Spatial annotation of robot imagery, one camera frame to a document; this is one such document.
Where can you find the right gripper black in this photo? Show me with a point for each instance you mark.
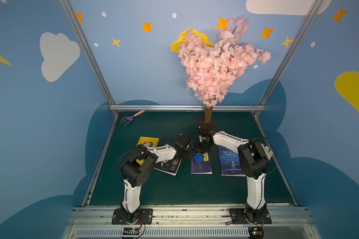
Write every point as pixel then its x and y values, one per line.
pixel 203 142

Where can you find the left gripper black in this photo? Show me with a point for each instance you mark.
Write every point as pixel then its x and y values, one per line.
pixel 186 148

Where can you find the blue cloth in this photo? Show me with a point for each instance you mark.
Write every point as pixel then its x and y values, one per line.
pixel 198 157

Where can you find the purple book yellow label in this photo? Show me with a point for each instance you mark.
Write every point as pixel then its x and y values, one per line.
pixel 204 168

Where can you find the blue Little Prince book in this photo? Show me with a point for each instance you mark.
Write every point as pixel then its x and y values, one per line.
pixel 229 162

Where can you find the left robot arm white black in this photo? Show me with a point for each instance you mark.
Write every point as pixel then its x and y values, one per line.
pixel 139 165

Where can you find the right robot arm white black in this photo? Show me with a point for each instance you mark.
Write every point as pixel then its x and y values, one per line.
pixel 254 161

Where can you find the black book yellow title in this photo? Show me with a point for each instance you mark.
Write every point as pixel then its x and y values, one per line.
pixel 170 167

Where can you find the purple pink toy rake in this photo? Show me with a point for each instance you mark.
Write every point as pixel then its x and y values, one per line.
pixel 129 119

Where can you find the white work glove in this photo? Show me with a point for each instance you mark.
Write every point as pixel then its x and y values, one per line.
pixel 269 153

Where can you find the pink blossom artificial tree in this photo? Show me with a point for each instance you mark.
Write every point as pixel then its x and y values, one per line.
pixel 212 69

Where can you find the left circuit board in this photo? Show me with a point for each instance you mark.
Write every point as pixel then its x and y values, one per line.
pixel 130 233

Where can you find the circuit board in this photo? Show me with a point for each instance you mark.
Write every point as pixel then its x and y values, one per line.
pixel 256 233
pixel 130 233

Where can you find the right circuit board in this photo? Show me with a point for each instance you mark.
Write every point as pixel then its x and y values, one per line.
pixel 256 233

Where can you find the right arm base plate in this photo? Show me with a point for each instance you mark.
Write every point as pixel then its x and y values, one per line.
pixel 249 216

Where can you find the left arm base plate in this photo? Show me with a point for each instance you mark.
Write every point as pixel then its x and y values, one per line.
pixel 122 217

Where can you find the aluminium rail front frame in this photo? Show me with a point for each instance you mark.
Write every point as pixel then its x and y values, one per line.
pixel 209 221

